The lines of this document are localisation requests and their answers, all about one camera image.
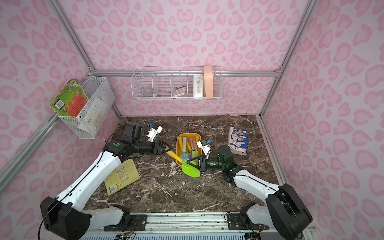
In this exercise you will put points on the yellow plastic storage box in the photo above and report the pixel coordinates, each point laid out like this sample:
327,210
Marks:
188,135

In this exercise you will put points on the yellow green booklet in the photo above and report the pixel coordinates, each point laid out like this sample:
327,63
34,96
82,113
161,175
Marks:
124,175

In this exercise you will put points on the blue white book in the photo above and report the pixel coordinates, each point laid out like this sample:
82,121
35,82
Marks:
238,141

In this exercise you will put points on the white papers in basket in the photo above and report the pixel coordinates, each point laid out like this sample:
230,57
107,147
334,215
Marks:
94,116

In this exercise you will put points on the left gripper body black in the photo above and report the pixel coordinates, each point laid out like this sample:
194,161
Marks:
160,147

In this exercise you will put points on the pink box on shelf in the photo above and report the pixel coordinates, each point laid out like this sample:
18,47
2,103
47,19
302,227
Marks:
208,81

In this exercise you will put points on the white box on shelf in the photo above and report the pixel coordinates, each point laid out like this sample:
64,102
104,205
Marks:
198,86

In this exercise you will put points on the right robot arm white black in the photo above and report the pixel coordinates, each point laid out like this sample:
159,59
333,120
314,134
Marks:
285,212

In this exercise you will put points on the white mesh wall basket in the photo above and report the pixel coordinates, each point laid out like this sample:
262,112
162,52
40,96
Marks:
95,87

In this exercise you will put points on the round clear object on shelf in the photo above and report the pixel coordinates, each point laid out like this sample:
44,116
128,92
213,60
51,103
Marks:
148,92

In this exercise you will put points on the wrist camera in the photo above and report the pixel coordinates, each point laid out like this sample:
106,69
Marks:
205,146
153,131

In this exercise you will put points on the white wire wall shelf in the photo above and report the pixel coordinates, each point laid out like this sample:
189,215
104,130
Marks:
165,80

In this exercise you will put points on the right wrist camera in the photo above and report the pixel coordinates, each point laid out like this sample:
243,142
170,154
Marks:
205,146

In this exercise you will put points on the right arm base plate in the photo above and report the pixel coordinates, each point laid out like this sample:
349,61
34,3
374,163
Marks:
238,221

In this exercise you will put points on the light blue plastic shovel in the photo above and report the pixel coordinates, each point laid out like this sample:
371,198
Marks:
184,156

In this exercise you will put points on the small pink calculator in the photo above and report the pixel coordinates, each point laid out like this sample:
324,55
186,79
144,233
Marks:
179,91

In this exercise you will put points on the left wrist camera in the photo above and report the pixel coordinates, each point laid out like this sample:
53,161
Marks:
153,131

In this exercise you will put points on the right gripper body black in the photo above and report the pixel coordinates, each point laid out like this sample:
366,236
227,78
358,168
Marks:
201,163

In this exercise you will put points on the purple shovel pink handle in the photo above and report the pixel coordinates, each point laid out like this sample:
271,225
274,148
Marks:
192,154

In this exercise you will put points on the green red book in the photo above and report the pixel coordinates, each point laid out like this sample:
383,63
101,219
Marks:
70,100

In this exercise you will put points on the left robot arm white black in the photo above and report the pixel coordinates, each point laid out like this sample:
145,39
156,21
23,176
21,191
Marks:
65,216

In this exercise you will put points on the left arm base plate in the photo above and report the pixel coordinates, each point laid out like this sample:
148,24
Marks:
136,222

